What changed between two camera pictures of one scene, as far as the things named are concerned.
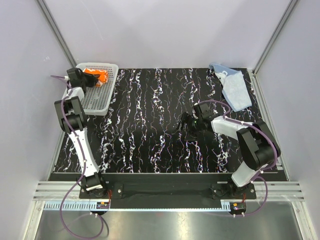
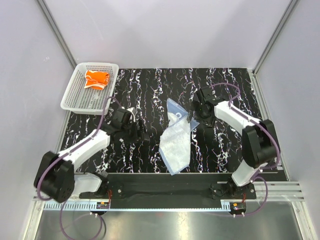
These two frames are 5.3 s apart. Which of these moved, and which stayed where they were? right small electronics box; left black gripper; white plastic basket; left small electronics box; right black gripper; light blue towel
Moved: light blue towel; left black gripper; right black gripper
Stayed: right small electronics box; left small electronics box; white plastic basket
